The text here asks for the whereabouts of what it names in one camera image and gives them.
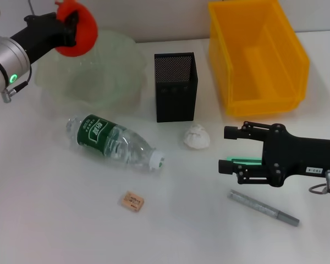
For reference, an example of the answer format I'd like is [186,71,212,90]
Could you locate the small tan eraser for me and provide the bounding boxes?
[119,191,145,212]

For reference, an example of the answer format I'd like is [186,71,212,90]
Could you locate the green glass fruit plate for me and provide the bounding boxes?
[34,29,146,107]

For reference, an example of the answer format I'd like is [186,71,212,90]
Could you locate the red-orange toy orange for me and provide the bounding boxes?
[54,0,99,58]

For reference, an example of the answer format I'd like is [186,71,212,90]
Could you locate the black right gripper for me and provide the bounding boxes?
[218,120,330,188]

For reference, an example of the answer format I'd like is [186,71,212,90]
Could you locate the left gripper cable with plugs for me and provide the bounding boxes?
[1,65,33,104]

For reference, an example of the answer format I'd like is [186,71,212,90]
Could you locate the clear green-label water bottle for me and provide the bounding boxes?
[65,113,166,173]

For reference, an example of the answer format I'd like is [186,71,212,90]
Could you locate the white paper ball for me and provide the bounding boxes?
[181,124,211,151]

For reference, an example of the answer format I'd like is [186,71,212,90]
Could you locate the grey marker pen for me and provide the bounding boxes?
[227,189,300,228]

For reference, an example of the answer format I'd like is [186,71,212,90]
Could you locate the yellow plastic bin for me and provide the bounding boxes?
[208,0,311,118]

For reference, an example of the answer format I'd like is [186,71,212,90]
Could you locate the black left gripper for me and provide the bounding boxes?
[9,10,80,65]

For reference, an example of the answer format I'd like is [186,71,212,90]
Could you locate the black mesh pen holder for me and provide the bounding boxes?
[153,51,199,123]

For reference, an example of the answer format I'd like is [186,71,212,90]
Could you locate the mint green utility knife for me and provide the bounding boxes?
[225,155,263,167]

